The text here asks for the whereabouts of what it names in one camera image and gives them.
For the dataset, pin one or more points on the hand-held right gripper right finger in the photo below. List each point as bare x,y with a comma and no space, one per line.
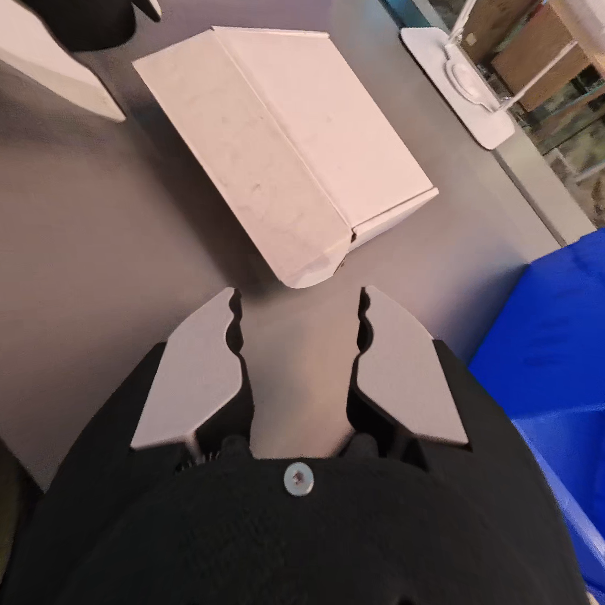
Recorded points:
406,378

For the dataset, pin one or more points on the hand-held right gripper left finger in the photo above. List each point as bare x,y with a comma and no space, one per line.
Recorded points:
194,373

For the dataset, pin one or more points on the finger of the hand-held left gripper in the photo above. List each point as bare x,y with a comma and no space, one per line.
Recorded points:
42,52
94,23

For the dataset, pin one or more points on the blue plastic bin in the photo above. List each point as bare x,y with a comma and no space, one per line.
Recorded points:
557,331

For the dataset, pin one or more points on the white cardboard box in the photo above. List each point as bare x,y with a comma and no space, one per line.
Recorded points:
283,142

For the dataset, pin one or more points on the brown cardboard box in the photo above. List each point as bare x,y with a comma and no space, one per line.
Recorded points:
491,23
539,45

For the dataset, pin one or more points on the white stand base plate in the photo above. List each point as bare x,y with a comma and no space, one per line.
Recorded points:
425,45

